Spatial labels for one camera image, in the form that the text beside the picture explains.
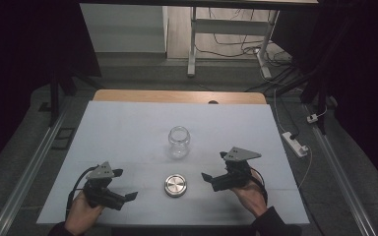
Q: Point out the white power strip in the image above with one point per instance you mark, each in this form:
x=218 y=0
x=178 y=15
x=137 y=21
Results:
x=293 y=143

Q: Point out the small white adapter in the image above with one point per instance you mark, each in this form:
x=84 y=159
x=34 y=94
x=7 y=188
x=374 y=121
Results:
x=312 y=118

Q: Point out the white cabinet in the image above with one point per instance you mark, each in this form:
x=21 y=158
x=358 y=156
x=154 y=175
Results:
x=124 y=29

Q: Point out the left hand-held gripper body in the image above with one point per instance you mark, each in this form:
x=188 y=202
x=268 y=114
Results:
x=100 y=193

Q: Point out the person's left hand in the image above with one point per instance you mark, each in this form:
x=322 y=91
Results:
x=80 y=216

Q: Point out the black rectangular floor plate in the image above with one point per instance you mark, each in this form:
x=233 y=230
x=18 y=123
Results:
x=64 y=138

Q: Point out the white table cover sheet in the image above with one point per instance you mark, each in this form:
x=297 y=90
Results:
x=128 y=131

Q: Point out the black curtain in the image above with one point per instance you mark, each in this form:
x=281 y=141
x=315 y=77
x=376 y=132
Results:
x=19 y=65
x=364 y=82

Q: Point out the black table grommet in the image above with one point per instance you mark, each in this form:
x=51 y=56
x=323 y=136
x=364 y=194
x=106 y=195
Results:
x=213 y=102

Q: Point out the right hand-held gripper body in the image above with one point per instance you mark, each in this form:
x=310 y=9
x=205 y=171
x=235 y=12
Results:
x=234 y=177

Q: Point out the wooden table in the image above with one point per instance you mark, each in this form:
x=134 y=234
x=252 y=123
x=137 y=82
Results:
x=177 y=96

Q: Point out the person's right hand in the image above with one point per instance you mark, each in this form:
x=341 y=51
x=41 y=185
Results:
x=254 y=196

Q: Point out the round silver metal jar lid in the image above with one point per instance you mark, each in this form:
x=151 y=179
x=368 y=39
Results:
x=175 y=185

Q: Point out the clear glass jar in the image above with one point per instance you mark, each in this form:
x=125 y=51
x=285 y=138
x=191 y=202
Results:
x=178 y=150

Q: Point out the aluminium floor rail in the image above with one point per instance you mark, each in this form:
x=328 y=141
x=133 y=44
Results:
x=341 y=183
x=26 y=178

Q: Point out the black metal stand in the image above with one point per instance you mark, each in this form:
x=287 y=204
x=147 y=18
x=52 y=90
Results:
x=321 y=95
x=54 y=98

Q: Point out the white desk frame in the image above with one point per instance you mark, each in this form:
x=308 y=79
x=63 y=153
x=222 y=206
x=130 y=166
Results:
x=229 y=27

